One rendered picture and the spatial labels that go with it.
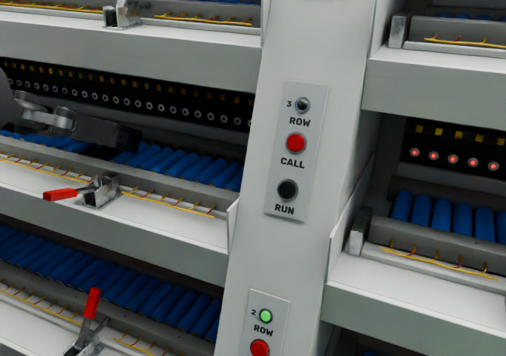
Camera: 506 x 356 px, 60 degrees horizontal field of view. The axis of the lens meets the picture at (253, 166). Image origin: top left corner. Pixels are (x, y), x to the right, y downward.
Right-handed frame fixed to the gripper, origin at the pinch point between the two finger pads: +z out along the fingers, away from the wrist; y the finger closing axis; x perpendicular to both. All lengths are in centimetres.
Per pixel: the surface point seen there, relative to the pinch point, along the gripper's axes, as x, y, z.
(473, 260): -3.7, 42.1, 2.7
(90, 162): -3.8, -1.6, -0.1
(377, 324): -11.0, 35.5, -2.0
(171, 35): 11.1, 10.4, -6.4
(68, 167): -5.2, -5.0, -0.1
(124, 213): -8.1, 7.1, -2.8
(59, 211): -10.0, -1.1, -3.7
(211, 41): 10.8, 15.5, -6.9
